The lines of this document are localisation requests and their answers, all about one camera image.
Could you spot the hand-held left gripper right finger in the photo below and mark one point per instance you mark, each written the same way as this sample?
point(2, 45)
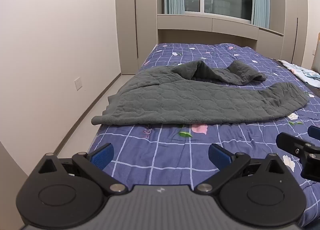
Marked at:
point(220, 156)

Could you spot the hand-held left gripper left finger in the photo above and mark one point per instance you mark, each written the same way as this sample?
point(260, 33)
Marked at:
point(103, 156)

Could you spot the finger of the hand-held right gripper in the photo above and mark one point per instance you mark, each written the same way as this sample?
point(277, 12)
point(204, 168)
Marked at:
point(314, 131)
point(287, 141)

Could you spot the grey quilted blanket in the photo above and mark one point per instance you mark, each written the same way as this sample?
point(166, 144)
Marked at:
point(190, 100)

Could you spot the blue checked floral bed blanket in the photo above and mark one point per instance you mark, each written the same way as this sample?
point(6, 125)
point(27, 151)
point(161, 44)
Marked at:
point(162, 155)

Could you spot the light floral cloth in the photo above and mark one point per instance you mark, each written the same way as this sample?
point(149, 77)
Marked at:
point(300, 71)

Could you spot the wooden headboard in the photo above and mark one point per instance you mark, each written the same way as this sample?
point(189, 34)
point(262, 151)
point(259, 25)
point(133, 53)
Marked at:
point(316, 55)

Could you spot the beige wardrobe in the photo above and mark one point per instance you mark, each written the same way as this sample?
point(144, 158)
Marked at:
point(291, 15)
point(126, 20)

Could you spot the beige overbed cabinet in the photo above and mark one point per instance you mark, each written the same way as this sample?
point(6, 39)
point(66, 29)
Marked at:
point(207, 24)

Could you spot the white wall socket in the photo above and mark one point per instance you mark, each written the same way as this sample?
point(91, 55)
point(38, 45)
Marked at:
point(78, 83)

